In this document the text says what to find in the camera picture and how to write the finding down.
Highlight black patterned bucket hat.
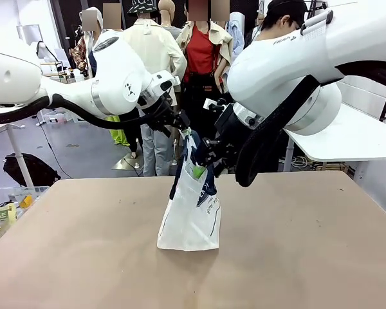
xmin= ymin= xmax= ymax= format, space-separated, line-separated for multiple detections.
xmin=127 ymin=0 xmax=154 ymax=17

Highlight clear plastic bin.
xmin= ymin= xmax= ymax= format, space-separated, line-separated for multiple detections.
xmin=0 ymin=185 xmax=51 ymax=223

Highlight yellow green snack package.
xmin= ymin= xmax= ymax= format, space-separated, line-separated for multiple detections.
xmin=0 ymin=202 xmax=19 ymax=231

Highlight thin black floor cable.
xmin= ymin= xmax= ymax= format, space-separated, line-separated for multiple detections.
xmin=35 ymin=121 xmax=73 ymax=178

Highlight neon green trousers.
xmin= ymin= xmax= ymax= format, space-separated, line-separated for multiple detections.
xmin=104 ymin=115 xmax=131 ymax=147

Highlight black backpack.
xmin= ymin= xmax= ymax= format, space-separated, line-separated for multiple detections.
xmin=3 ymin=153 xmax=62 ymax=187

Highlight white navy shopping bag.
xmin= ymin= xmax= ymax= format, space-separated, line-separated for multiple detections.
xmin=156 ymin=127 xmax=221 ymax=252

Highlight metal mannequin base plate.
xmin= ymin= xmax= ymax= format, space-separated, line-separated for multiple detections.
xmin=111 ymin=156 xmax=142 ymax=171

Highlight small yellow box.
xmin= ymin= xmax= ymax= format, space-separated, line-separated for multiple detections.
xmin=18 ymin=194 xmax=35 ymax=210

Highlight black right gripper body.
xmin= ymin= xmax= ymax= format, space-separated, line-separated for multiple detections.
xmin=214 ymin=102 xmax=261 ymax=147

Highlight bald beige mannequin head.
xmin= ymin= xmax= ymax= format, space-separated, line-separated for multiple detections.
xmin=157 ymin=0 xmax=175 ymax=28

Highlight white cable bundle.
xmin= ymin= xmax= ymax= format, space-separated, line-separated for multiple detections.
xmin=289 ymin=155 xmax=315 ymax=170

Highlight mannequin in beige jacket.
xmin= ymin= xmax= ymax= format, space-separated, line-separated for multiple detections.
xmin=122 ymin=0 xmax=188 ymax=177

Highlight white table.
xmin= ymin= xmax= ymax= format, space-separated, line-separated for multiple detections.
xmin=282 ymin=102 xmax=386 ymax=171

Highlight white perforated strap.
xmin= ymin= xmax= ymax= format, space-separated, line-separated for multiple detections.
xmin=299 ymin=10 xmax=335 ymax=41

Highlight translucent storage box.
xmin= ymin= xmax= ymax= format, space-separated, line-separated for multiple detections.
xmin=40 ymin=108 xmax=80 ymax=125

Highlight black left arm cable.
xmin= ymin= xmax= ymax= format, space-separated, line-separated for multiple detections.
xmin=0 ymin=93 xmax=168 ymax=129

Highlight light blue hanging shirt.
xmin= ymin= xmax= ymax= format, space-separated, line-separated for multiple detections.
xmin=228 ymin=12 xmax=245 ymax=59

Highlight person in white t-shirt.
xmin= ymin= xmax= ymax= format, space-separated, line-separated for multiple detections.
xmin=243 ymin=0 xmax=313 ymax=61

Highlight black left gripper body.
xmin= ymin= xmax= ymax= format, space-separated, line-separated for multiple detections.
xmin=140 ymin=91 xmax=181 ymax=132

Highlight black right arm cable sleeve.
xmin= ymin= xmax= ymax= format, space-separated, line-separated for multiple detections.
xmin=234 ymin=61 xmax=386 ymax=189

